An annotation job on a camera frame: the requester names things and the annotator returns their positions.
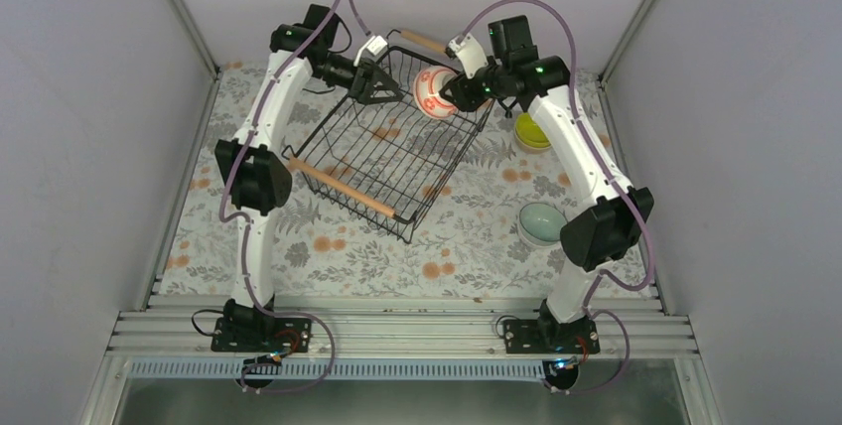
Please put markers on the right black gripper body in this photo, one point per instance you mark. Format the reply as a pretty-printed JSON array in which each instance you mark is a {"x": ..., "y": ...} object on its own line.
[{"x": 474, "y": 99}]

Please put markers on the white bowl orange rim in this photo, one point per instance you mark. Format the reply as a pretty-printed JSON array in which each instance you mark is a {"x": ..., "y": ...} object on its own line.
[{"x": 426, "y": 88}]

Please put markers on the yellow-green bowl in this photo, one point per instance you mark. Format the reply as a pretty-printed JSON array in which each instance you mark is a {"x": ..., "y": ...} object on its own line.
[{"x": 528, "y": 130}]

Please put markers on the black wire dish rack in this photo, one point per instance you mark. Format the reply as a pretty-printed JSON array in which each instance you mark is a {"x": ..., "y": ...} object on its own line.
[{"x": 387, "y": 163}]

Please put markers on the pale green bowl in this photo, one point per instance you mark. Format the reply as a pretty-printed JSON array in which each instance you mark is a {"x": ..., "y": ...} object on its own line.
[{"x": 542, "y": 220}]

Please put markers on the beige ceramic bowl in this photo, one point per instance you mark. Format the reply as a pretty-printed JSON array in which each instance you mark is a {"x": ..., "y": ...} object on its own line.
[{"x": 528, "y": 148}]

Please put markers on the white ceramic bowl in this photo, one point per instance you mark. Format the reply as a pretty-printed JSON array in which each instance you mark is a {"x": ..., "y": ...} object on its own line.
[{"x": 533, "y": 241}]

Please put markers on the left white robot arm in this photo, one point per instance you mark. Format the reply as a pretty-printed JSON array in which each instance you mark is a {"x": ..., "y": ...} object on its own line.
[{"x": 256, "y": 182}]

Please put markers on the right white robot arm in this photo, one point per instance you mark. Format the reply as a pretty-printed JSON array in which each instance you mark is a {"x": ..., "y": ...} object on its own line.
[{"x": 614, "y": 211}]

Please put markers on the floral patterned table mat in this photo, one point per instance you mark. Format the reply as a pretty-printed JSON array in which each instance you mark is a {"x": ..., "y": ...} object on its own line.
[{"x": 466, "y": 246}]

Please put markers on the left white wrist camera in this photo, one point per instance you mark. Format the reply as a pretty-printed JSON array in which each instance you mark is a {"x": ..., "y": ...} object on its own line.
[{"x": 372, "y": 47}]

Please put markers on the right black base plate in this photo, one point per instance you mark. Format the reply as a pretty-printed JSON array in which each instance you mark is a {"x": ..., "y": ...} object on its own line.
[{"x": 548, "y": 337}]

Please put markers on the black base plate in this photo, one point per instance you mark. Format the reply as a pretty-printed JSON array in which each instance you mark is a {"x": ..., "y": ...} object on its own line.
[
  {"x": 280, "y": 336},
  {"x": 548, "y": 337}
]

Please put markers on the white slotted cable duct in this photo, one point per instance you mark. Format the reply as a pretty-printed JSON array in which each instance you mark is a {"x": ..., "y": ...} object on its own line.
[{"x": 342, "y": 368}]

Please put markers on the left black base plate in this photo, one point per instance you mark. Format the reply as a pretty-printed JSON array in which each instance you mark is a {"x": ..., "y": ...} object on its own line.
[{"x": 280, "y": 336}]

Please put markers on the aluminium rail frame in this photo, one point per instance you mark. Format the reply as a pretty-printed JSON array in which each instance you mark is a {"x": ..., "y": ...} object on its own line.
[{"x": 404, "y": 328}]

